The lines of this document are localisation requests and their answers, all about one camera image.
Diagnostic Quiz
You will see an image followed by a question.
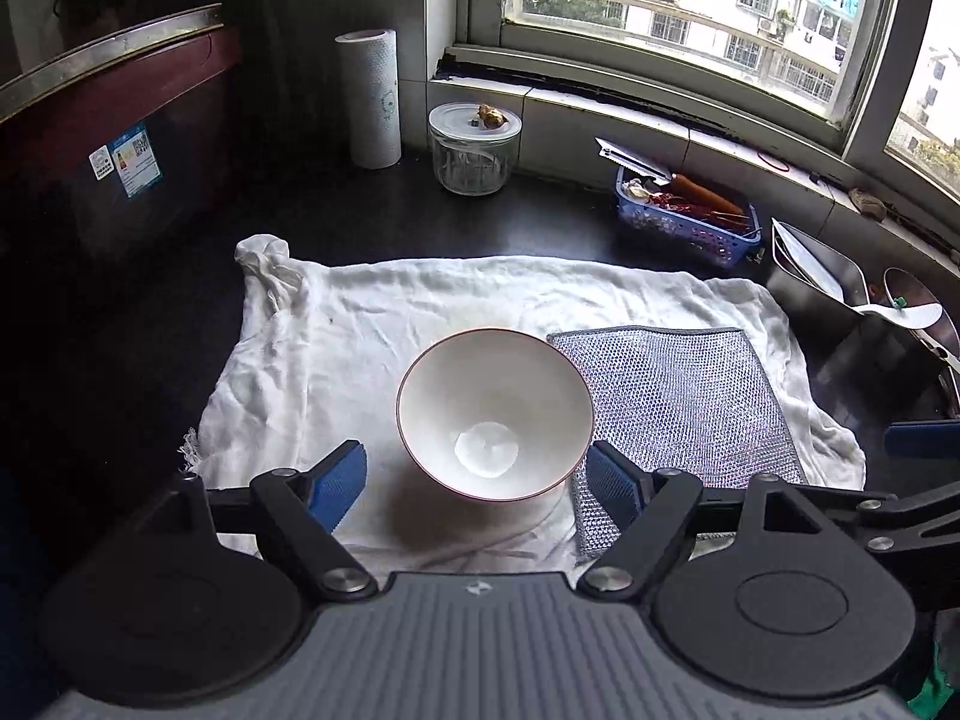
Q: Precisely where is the white ceramic bowl orange base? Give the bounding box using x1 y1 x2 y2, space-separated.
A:
395 328 596 504

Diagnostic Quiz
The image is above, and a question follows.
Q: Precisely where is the white cotton cloth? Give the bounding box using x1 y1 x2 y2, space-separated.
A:
194 234 866 575

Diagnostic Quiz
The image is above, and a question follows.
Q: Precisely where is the white spoon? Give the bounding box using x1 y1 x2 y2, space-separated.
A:
853 302 944 330

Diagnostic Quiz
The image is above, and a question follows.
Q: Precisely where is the steel container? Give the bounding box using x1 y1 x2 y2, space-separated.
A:
766 218 869 333

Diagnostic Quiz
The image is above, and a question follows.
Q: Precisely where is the blue plastic basket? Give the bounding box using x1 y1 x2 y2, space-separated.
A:
613 167 761 270

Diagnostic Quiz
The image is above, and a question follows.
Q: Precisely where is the glass jar with lid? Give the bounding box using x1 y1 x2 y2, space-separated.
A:
428 103 523 197

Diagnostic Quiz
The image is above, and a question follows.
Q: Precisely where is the dark red rice cooker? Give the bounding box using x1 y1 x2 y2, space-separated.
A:
2 4 241 257

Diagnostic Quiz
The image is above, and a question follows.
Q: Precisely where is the white paper towel roll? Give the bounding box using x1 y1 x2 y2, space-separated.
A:
335 29 402 169

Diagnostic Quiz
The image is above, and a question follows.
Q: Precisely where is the small brown nut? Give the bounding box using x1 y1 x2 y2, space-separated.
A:
477 104 506 130

